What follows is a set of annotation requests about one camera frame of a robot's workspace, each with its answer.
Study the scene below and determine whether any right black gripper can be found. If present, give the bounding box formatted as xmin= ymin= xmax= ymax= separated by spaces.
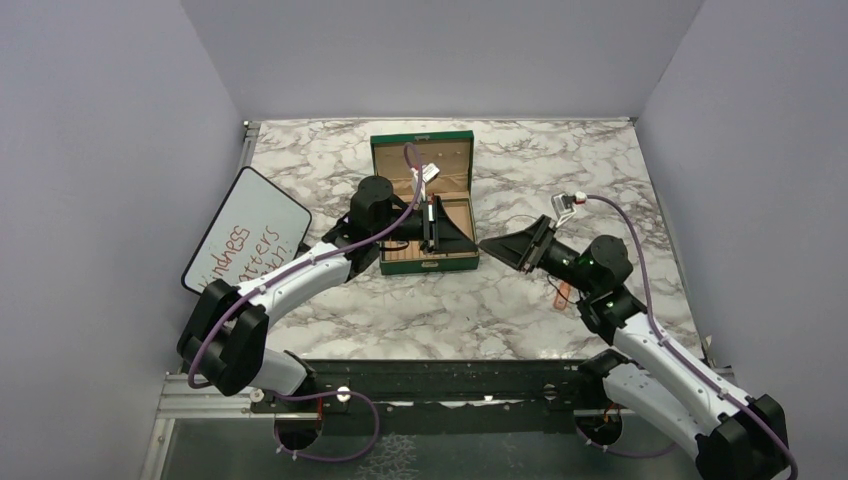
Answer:
xmin=480 ymin=214 xmax=599 ymax=296

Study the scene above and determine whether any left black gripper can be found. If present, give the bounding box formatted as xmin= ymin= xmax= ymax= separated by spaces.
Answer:
xmin=373 ymin=194 xmax=478 ymax=256

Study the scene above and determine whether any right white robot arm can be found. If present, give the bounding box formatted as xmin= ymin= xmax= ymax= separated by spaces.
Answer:
xmin=479 ymin=216 xmax=793 ymax=479

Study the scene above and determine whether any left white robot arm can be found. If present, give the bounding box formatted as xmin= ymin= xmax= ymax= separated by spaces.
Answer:
xmin=177 ymin=175 xmax=478 ymax=411

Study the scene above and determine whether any green jewelry box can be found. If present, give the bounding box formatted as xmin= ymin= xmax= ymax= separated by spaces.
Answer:
xmin=370 ymin=130 xmax=480 ymax=276

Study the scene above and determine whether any orange highlighter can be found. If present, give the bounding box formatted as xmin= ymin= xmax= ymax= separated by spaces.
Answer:
xmin=553 ymin=282 xmax=571 ymax=311

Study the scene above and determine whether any white dry-erase board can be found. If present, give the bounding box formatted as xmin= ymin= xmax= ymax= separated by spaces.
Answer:
xmin=181 ymin=167 xmax=312 ymax=294

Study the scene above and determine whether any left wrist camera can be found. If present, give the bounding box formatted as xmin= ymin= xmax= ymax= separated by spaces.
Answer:
xmin=412 ymin=163 xmax=440 ymax=184

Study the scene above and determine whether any black mounting rail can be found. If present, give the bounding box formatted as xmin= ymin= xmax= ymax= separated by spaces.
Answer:
xmin=250 ymin=360 xmax=623 ymax=444

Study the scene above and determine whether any aluminium frame rail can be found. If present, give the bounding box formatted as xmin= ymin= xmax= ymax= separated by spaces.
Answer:
xmin=140 ymin=374 xmax=319 ymax=479

